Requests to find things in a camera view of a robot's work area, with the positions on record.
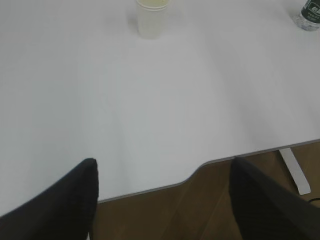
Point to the white table leg foot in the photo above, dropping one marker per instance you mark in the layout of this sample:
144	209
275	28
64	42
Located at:
295	171

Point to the clear green-label water bottle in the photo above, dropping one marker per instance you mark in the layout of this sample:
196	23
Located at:
309	17

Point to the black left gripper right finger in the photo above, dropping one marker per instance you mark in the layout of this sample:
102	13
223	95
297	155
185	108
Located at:
264	210

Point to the white paper cup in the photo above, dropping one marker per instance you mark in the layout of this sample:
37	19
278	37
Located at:
151	16

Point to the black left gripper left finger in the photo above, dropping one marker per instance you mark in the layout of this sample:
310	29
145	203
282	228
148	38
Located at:
64	211

